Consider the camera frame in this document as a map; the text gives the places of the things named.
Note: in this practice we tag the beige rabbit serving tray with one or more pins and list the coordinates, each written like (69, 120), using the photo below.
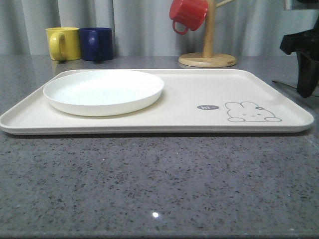
(211, 100)

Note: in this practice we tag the dark blue mug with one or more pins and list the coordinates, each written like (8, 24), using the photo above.
(96, 44)

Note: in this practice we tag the white round plate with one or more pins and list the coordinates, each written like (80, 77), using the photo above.
(104, 92)

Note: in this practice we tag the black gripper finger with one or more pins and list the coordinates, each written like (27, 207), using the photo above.
(308, 77)

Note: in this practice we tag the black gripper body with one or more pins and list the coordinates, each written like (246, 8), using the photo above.
(306, 40)

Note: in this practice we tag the wooden mug tree stand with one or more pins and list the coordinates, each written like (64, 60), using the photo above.
(207, 58)

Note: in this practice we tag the yellow mug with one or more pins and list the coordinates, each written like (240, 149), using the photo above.
(63, 43)

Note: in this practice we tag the red ribbed mug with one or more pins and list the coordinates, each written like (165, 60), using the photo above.
(187, 15)

